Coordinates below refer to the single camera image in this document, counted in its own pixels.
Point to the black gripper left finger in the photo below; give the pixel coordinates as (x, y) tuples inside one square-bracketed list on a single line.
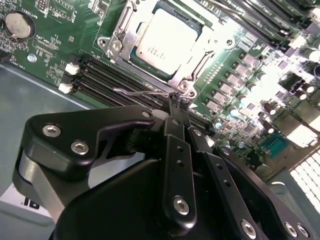
[(62, 140)]

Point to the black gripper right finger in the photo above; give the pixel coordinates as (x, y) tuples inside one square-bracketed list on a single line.
[(250, 195)]

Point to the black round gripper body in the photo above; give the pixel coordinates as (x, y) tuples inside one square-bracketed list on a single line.
[(120, 207)]

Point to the silver metal socket cover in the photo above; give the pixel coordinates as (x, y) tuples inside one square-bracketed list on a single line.
[(126, 40)]

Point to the silver CPU with green edge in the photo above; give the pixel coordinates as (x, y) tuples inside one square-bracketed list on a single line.
[(170, 42)]

